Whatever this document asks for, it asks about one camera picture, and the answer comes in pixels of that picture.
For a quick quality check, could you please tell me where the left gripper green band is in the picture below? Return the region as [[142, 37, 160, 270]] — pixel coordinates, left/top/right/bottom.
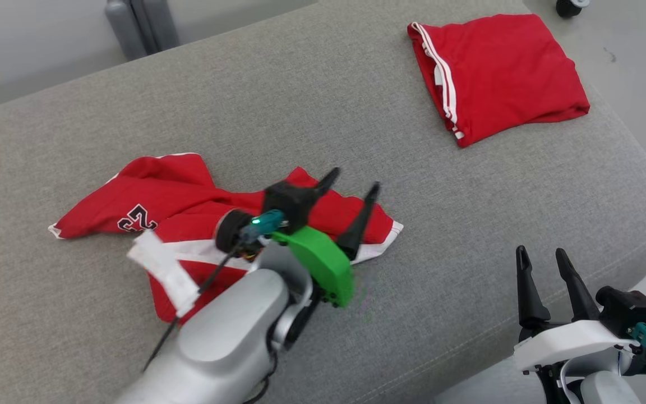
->
[[270, 167, 381, 309]]

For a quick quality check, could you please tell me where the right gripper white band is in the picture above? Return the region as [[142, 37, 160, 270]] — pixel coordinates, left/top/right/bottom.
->
[[513, 245, 640, 372]]

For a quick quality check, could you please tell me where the red jersey with number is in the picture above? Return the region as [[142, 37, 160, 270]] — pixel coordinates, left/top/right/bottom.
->
[[48, 153, 404, 325]]

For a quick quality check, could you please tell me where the red Bulls 23 jersey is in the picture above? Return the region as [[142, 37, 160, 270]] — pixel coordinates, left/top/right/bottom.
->
[[407, 13, 590, 148]]

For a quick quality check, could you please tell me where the grey fabric sofa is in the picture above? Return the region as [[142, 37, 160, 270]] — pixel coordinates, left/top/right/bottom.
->
[[0, 0, 646, 404]]

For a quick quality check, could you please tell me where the black caster wheel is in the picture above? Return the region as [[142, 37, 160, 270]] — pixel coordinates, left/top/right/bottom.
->
[[556, 0, 590, 18]]

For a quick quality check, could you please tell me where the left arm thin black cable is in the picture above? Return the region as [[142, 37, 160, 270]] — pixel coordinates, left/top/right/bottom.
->
[[142, 238, 248, 372]]

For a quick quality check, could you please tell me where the grey double partition post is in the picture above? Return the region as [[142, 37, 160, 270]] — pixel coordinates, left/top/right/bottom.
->
[[104, 0, 181, 61]]

